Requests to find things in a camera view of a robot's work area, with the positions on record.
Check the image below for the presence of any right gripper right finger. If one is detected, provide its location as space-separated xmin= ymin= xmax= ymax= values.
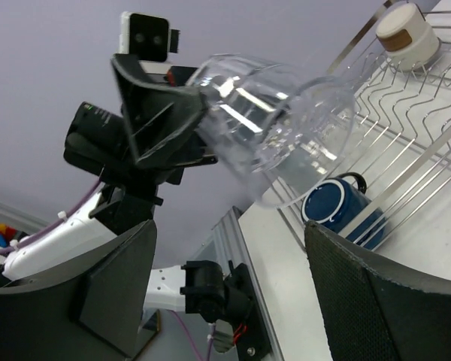
xmin=304 ymin=221 xmax=451 ymax=360

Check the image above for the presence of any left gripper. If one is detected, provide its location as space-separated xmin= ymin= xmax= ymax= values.
xmin=97 ymin=53 xmax=207 ymax=188

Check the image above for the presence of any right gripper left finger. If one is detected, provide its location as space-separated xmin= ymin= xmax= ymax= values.
xmin=0 ymin=220 xmax=157 ymax=360

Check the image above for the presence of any clear plastic cup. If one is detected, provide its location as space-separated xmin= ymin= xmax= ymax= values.
xmin=187 ymin=54 xmax=355 ymax=208

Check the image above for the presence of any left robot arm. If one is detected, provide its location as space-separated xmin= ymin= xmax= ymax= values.
xmin=0 ymin=54 xmax=225 ymax=327

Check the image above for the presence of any blue ceramic mug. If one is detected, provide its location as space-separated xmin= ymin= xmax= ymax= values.
xmin=301 ymin=172 xmax=387 ymax=250

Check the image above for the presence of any cream cup right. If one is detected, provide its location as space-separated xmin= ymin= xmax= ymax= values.
xmin=375 ymin=2 xmax=441 ymax=71

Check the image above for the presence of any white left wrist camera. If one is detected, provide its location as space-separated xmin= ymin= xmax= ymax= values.
xmin=118 ymin=11 xmax=180 ymax=62

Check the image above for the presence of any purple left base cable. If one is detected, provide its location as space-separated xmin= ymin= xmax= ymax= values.
xmin=168 ymin=310 xmax=215 ymax=361

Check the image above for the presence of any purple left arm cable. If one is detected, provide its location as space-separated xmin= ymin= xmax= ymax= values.
xmin=0 ymin=180 xmax=101 ymax=256

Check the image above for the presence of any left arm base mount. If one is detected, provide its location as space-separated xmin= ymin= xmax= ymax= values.
xmin=214 ymin=263 xmax=272 ymax=360

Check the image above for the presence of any aluminium front rail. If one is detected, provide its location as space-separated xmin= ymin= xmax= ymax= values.
xmin=198 ymin=207 xmax=283 ymax=360

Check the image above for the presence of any metal wire dish rack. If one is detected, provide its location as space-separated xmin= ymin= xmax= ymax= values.
xmin=274 ymin=0 xmax=451 ymax=249

